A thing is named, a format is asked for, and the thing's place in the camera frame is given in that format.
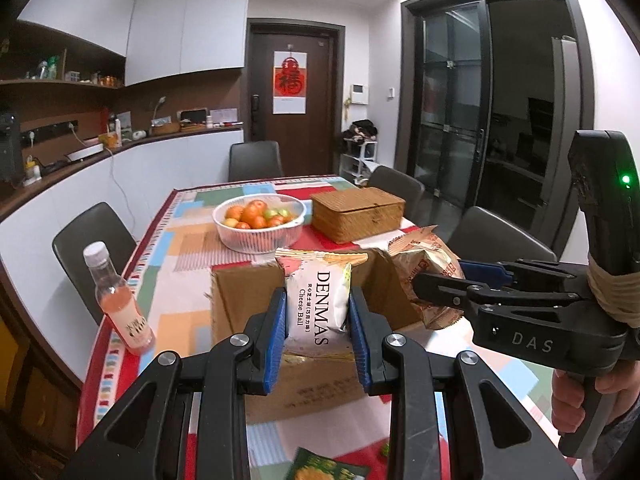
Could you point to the white storage rack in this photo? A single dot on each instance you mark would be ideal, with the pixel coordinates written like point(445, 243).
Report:
point(357, 162)

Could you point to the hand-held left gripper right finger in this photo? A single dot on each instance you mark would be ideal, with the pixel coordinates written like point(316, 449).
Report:
point(360, 340)

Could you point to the white fruit bowl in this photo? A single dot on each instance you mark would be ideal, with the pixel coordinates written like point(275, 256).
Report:
point(255, 237)

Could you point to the black framed glass door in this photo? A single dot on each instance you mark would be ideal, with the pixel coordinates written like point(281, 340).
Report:
point(450, 100)

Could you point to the woven wicker box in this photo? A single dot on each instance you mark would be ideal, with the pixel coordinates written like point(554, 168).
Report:
point(355, 215)

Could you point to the wooden wall shelf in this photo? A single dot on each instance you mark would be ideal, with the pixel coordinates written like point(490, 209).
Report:
point(60, 82)

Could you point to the person's right forearm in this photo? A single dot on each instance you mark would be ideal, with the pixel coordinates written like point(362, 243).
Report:
point(625, 425)

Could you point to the dark bag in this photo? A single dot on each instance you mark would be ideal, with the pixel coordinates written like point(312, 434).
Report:
point(361, 131)

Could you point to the dark wooden door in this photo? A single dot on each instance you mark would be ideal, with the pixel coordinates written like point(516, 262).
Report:
point(260, 70)

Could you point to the glass display cabinet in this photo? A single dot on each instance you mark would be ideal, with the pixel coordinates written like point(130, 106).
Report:
point(30, 385)

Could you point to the red and white wall calendar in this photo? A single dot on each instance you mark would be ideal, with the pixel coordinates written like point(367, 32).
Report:
point(290, 85)

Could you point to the green snack packet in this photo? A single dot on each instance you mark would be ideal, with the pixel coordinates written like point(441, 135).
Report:
point(325, 467)

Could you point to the black coffee machine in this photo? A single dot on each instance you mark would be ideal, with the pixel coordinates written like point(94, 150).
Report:
point(10, 150)

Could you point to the pink drink bottle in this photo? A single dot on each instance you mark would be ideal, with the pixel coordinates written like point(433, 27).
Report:
point(120, 310)

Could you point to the brown cardboard box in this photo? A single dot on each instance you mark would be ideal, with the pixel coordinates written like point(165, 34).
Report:
point(310, 385)

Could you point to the white snack packet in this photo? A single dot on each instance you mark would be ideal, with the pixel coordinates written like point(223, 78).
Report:
point(315, 305)

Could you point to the white upper cabinets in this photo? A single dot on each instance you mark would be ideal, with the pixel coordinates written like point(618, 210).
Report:
point(185, 35)

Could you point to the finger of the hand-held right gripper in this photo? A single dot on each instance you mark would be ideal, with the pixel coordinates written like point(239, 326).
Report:
point(440, 287)
point(485, 269)

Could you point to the golden brown snack packet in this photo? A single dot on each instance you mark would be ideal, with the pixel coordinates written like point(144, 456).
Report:
point(425, 255)

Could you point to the white counter cabinet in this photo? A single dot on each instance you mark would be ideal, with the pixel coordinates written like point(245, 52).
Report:
point(165, 170)

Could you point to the black tablet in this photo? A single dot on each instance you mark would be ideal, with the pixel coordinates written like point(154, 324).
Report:
point(193, 116)

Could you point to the grey dining chair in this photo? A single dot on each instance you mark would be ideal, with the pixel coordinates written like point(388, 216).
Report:
point(90, 240)
point(395, 185)
point(255, 160)
point(495, 235)

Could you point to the white intercom panel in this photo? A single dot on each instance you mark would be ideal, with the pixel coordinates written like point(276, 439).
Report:
point(358, 94)

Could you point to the person's right hand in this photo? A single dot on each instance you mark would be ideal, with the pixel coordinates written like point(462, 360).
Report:
point(565, 402)

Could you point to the white desk lamp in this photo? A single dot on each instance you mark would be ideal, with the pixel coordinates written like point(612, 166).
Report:
point(161, 102)

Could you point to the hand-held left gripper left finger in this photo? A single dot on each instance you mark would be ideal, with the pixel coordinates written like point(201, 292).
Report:
point(277, 340)

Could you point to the white flat cooker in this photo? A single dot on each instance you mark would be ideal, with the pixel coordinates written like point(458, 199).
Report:
point(84, 152)

